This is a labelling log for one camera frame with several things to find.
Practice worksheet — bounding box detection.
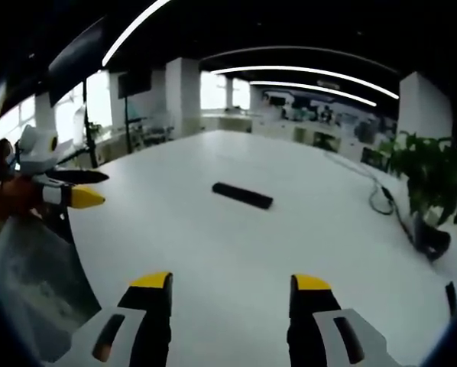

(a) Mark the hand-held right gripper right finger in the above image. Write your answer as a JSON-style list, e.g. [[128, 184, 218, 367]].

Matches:
[[287, 273, 402, 367]]

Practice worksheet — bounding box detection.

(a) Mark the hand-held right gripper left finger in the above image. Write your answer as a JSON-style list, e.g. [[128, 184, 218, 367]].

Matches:
[[54, 271, 173, 367]]

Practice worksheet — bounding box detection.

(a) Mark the black remote control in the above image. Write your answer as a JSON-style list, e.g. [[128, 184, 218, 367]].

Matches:
[[212, 181, 274, 210]]

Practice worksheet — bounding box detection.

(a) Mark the black tripod stand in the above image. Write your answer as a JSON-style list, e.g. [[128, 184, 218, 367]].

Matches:
[[81, 78, 99, 169]]

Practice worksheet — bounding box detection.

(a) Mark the black floor stand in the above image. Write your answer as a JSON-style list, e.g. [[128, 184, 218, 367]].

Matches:
[[123, 95, 132, 154]]

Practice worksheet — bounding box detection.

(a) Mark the small black object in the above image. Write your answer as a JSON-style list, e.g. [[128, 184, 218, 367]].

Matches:
[[444, 281, 457, 318]]

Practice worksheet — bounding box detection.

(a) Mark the black plant pot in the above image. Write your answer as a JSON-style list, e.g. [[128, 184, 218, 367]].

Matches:
[[411, 212, 452, 261]]

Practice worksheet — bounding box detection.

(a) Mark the green potted plant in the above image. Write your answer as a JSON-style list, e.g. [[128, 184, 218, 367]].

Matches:
[[378, 132, 457, 226]]

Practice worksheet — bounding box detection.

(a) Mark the black wall monitor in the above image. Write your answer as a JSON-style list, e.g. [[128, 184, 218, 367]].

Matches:
[[117, 68, 153, 99]]

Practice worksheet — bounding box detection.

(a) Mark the black cable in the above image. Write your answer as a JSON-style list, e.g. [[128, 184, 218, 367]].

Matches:
[[326, 151, 419, 245]]

